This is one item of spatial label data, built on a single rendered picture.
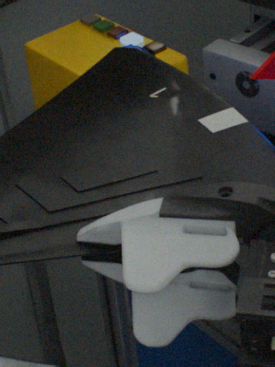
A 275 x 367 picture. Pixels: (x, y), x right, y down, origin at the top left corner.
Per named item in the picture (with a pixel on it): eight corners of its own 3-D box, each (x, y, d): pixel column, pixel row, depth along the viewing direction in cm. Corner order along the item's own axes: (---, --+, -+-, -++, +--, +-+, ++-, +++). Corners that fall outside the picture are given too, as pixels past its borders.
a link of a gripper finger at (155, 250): (46, 263, 45) (228, 287, 43) (78, 183, 49) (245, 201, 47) (54, 302, 47) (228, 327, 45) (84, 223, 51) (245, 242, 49)
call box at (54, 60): (36, 124, 102) (21, 41, 96) (105, 90, 107) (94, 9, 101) (123, 180, 92) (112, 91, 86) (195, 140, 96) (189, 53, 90)
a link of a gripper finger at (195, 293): (59, 318, 48) (229, 330, 45) (87, 239, 52) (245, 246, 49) (71, 354, 50) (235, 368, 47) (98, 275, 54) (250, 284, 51)
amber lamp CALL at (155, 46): (142, 50, 92) (142, 45, 92) (155, 44, 93) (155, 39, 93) (154, 56, 91) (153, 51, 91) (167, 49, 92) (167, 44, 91)
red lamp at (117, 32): (106, 35, 96) (105, 30, 95) (119, 29, 97) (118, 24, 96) (116, 41, 94) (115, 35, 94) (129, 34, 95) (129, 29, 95)
